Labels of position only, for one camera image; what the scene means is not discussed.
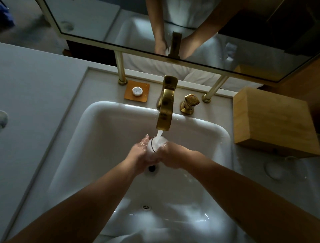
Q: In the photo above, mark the person's right hand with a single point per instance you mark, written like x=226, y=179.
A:
x=176, y=156

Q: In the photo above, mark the person's left hand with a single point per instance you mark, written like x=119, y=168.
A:
x=137, y=156

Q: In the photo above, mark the person's right fingers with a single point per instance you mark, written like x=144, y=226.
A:
x=163, y=148

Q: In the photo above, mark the person's left fingers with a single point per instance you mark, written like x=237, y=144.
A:
x=144, y=141

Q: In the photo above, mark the clear drinking glass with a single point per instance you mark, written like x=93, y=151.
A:
x=155, y=144

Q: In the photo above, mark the person's left forearm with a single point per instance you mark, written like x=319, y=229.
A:
x=82, y=207

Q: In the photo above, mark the person's right forearm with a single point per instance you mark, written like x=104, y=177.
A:
x=250, y=200

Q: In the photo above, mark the white ceramic sink basin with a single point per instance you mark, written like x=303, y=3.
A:
x=105, y=140

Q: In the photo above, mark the gold faucet spout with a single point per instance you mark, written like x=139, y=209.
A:
x=166, y=104

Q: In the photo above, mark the round white soap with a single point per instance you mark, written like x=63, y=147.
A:
x=137, y=91

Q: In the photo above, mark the orange soap dish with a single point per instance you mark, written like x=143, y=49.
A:
x=137, y=91

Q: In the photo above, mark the person's white shirt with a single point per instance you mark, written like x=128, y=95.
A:
x=140, y=235

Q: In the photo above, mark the clear glass coaster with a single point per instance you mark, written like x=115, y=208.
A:
x=273, y=170

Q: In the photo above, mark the wooden box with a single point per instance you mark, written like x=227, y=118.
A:
x=272, y=120

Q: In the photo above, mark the gold framed mirror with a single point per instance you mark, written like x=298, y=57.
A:
x=105, y=22

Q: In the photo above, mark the grey rounded object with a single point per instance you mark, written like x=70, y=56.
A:
x=2, y=120

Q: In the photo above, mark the gold mirror support post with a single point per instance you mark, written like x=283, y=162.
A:
x=120, y=67
x=215, y=89

